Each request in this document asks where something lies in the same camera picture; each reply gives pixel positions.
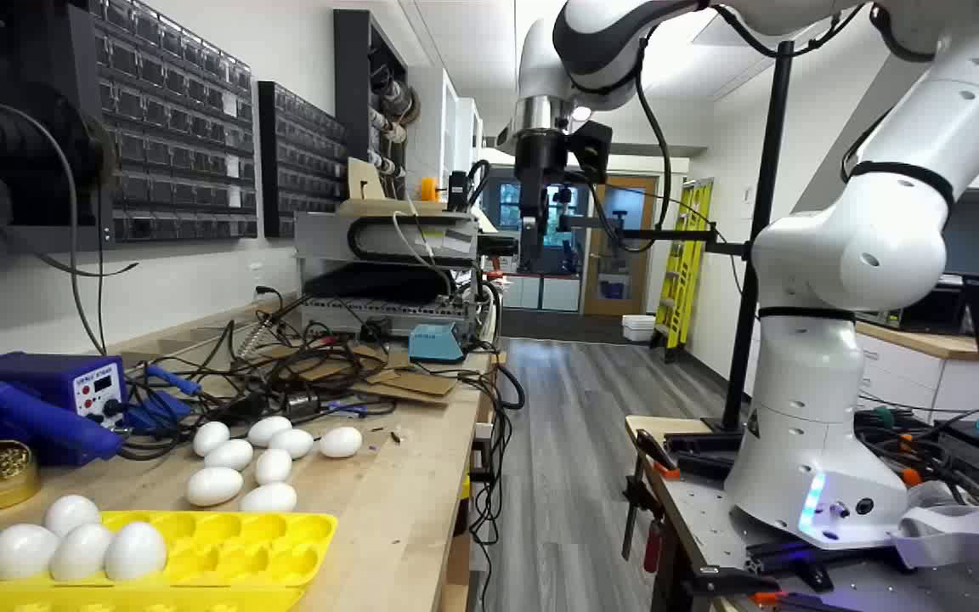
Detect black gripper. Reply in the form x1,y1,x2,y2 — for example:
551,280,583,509
511,125,571,277

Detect white plastic egg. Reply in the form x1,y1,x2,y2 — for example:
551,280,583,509
40,493,106,540
47,519,115,585
184,463,247,509
243,413,295,450
315,426,366,463
252,447,295,485
0,519,61,585
201,437,257,472
103,519,171,585
239,478,301,517
189,418,233,459
269,426,319,463

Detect yellow plastic egg holder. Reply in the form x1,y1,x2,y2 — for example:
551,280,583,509
0,508,343,612

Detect wooden door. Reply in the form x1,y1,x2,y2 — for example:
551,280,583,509
581,169,661,323

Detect white floor bin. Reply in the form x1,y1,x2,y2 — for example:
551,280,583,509
619,312,658,347

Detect small teal box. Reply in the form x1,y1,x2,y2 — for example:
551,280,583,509
403,323,470,367

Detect grey benchtop machine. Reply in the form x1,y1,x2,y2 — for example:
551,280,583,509
292,201,490,340

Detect yellow floor sign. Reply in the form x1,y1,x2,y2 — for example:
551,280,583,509
651,177,720,353

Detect brown cardboard sheets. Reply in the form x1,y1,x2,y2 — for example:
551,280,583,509
349,358,463,413

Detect small dark drawer cabinet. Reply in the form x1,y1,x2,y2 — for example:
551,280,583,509
255,77,352,243

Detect black orange clamp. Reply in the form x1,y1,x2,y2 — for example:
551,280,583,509
619,426,674,561

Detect metal robot mounting table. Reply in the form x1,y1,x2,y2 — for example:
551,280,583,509
622,413,979,612

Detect large dark drawer cabinet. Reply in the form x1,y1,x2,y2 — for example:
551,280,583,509
61,0,261,250

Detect wooden side desk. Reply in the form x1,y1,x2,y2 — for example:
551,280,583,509
855,321,979,365

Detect blue soldering station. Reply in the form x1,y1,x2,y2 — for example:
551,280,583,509
0,349,129,439

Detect brass tip cleaner tin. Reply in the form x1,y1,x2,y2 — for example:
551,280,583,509
0,439,44,515

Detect black camera stand pole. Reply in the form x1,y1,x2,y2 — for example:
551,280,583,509
596,41,797,439

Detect black cable tangle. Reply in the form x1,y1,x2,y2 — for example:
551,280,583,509
117,296,426,459

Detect blue soldering iron handle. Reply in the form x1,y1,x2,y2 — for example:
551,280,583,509
126,361,204,439

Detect grey wall shelf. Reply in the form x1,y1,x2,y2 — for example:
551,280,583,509
0,217,261,257

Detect black wire spool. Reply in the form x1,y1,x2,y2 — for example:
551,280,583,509
0,77,117,230

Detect blue tool handle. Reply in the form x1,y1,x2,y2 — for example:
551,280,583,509
0,372,95,468

